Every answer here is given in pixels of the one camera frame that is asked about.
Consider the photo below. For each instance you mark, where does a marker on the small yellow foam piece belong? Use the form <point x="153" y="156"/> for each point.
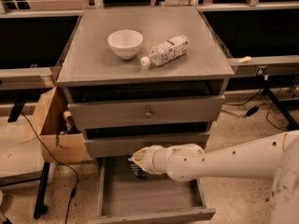
<point x="244" y="59"/>

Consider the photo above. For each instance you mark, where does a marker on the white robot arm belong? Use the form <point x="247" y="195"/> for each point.
<point x="275" y="157"/>

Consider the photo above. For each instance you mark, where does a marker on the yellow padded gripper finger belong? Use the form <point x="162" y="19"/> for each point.
<point x="137" y="158"/>

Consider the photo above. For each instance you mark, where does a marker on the brown cardboard box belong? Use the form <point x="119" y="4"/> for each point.
<point x="47" y="124"/>

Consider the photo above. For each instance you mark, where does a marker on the grey drawer cabinet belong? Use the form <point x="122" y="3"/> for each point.
<point x="141" y="76"/>

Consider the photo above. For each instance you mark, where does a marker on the grey open bottom drawer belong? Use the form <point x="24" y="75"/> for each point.
<point x="123" y="199"/>

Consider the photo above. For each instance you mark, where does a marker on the grey middle drawer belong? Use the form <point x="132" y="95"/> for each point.
<point x="123" y="146"/>

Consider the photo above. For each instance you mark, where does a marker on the plastic bottle white cap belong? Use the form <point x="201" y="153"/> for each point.
<point x="167" y="51"/>

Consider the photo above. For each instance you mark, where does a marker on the dark blue rxbar wrapper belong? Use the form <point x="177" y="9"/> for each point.
<point x="137" y="171"/>

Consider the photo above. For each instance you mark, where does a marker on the white ceramic bowl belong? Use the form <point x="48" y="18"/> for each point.
<point x="125" y="43"/>

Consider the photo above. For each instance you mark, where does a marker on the black table leg stand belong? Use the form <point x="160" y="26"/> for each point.
<point x="41" y="208"/>

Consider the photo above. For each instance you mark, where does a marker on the grey top drawer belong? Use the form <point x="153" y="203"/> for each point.
<point x="125" y="113"/>

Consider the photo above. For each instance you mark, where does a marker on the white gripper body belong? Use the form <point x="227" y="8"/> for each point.
<point x="148" y="160"/>

